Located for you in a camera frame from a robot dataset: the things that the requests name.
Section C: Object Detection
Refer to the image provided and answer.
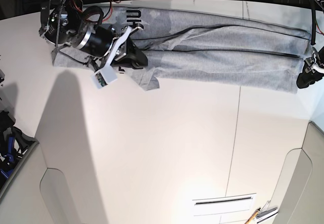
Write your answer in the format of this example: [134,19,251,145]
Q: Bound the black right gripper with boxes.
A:
[74,23,148,69]

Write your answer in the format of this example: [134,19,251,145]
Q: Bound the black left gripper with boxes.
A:
[296,47,323,89]

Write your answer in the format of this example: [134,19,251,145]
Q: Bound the grey T-shirt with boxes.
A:
[52,5,313,95]

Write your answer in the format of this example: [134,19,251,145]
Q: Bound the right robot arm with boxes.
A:
[39,0,148,71]

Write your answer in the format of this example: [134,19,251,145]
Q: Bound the metal binder clip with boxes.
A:
[255,201,278,223]

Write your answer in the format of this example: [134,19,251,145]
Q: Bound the yellow pencil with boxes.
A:
[245,208,261,224]

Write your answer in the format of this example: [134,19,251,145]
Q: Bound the blue black tool pile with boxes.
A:
[1,110,30,188]

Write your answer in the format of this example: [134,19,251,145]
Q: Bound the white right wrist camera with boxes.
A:
[91,65,117,89]

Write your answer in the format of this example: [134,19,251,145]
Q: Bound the white cable grommet plate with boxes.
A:
[192,193,257,216]

